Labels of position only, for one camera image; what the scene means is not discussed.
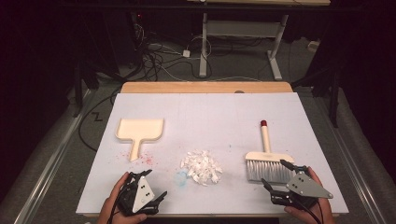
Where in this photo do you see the long black floor cable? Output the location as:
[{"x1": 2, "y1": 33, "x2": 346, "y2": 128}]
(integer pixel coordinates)
[{"x1": 78, "y1": 90, "x2": 122, "y2": 153}]

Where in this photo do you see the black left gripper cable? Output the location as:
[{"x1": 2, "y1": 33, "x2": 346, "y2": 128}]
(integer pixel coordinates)
[{"x1": 106, "y1": 186, "x2": 125, "y2": 224}]

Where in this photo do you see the pile of white paper scraps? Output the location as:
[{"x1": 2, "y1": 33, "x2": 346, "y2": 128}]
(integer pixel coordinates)
[{"x1": 180, "y1": 149, "x2": 224, "y2": 187}]

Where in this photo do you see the metal floor rail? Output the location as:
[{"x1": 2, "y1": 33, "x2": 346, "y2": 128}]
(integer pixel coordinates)
[
  {"x1": 13, "y1": 88, "x2": 94, "y2": 224},
  {"x1": 306, "y1": 88, "x2": 389, "y2": 224}
]

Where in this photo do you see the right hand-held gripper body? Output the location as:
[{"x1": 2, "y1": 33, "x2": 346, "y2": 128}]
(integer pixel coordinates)
[{"x1": 269, "y1": 165, "x2": 334, "y2": 210}]

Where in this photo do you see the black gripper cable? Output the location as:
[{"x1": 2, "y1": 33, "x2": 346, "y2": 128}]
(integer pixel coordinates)
[
  {"x1": 293, "y1": 197, "x2": 325, "y2": 224},
  {"x1": 106, "y1": 186, "x2": 125, "y2": 224}
]

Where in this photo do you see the person's left hand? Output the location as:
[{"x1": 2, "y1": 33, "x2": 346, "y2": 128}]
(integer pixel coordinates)
[{"x1": 96, "y1": 172, "x2": 148, "y2": 224}]

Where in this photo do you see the white foam board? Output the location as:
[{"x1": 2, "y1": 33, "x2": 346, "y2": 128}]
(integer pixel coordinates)
[{"x1": 75, "y1": 91, "x2": 350, "y2": 217}]

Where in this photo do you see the white-legged desk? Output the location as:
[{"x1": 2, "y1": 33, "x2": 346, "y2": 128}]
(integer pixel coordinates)
[{"x1": 186, "y1": 0, "x2": 332, "y2": 81}]

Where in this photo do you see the wooden table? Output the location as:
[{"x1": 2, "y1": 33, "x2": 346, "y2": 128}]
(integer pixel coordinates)
[{"x1": 120, "y1": 81, "x2": 294, "y2": 94}]

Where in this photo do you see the person's right hand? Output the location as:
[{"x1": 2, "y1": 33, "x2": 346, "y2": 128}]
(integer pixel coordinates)
[{"x1": 283, "y1": 167, "x2": 336, "y2": 224}]

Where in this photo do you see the small white box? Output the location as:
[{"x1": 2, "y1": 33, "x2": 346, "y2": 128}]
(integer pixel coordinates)
[{"x1": 307, "y1": 40, "x2": 321, "y2": 53}]

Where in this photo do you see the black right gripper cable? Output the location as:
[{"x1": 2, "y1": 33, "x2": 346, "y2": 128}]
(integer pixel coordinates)
[{"x1": 293, "y1": 197, "x2": 325, "y2": 224}]

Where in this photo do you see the cream plastic dustpan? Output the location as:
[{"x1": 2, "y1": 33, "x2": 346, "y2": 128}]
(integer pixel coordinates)
[{"x1": 115, "y1": 118, "x2": 165, "y2": 162}]

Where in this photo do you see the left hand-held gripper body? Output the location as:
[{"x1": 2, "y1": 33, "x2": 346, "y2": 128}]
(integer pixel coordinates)
[{"x1": 116, "y1": 172, "x2": 161, "y2": 217}]

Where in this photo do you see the cream brush with red tip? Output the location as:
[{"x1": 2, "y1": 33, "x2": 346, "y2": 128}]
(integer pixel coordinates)
[{"x1": 245, "y1": 119, "x2": 295, "y2": 185}]

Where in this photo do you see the tangle of floor cables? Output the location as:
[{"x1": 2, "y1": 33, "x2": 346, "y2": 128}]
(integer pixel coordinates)
[{"x1": 132, "y1": 22, "x2": 214, "y2": 82}]

